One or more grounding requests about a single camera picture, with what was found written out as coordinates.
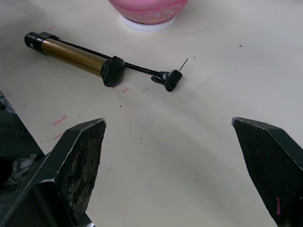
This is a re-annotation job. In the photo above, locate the white ring ball stand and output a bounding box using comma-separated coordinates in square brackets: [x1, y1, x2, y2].
[122, 15, 177, 33]

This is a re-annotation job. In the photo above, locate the gold and black hand pump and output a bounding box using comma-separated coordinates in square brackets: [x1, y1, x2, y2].
[24, 32, 189, 93]

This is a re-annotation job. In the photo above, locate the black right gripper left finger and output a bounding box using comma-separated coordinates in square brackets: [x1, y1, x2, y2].
[0, 117, 107, 227]

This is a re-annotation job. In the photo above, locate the grey sneaker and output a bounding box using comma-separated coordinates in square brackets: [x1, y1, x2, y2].
[8, 157, 34, 186]

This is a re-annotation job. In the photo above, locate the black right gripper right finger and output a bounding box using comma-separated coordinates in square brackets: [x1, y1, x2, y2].
[231, 116, 303, 227]

